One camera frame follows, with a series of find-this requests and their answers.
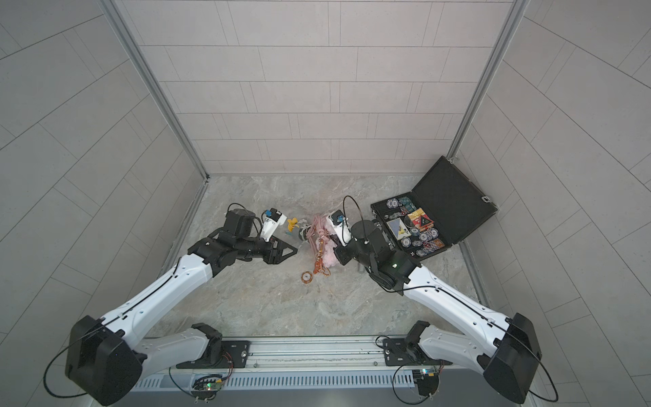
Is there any left circuit board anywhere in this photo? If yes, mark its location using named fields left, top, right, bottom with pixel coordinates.
left=190, top=374, right=224, bottom=402

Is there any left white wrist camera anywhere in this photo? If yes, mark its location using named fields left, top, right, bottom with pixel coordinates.
left=260, top=208, right=287, bottom=242

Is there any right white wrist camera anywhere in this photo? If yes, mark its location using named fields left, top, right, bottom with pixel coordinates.
left=327, top=210, right=352, bottom=246

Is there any yellow duck keychain charm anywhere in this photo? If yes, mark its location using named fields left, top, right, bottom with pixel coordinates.
left=287, top=218, right=312, bottom=242

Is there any orange colourful keychain decoration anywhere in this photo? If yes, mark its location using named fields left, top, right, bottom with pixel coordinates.
left=310, top=226, right=331, bottom=276

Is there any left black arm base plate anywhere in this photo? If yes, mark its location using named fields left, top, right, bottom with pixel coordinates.
left=176, top=340, right=251, bottom=370

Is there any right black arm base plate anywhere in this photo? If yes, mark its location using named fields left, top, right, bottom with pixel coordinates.
left=376, top=336, right=453, bottom=367

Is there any right circuit board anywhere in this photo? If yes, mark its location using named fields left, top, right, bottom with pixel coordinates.
left=412, top=369, right=440, bottom=398

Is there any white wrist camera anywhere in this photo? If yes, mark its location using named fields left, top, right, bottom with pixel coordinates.
left=260, top=208, right=287, bottom=242
left=327, top=210, right=352, bottom=246

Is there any small copper tape roll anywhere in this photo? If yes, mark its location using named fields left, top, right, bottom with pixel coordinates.
left=301, top=271, right=313, bottom=284

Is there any aluminium mounting rail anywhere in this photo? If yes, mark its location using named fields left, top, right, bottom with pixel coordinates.
left=99, top=333, right=527, bottom=376

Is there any pink quilted bag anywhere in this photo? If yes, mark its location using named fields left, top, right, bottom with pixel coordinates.
left=306, top=215, right=340, bottom=276

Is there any black poker chip case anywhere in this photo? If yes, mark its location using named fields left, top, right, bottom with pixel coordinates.
left=371, top=156, right=498, bottom=260

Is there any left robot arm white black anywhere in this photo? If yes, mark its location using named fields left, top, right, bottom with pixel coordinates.
left=64, top=208, right=298, bottom=406

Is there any circuit board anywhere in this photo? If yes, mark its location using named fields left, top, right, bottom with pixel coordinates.
left=190, top=374, right=224, bottom=402
left=412, top=369, right=440, bottom=398

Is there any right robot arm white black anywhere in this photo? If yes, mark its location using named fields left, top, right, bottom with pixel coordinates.
left=327, top=213, right=542, bottom=405

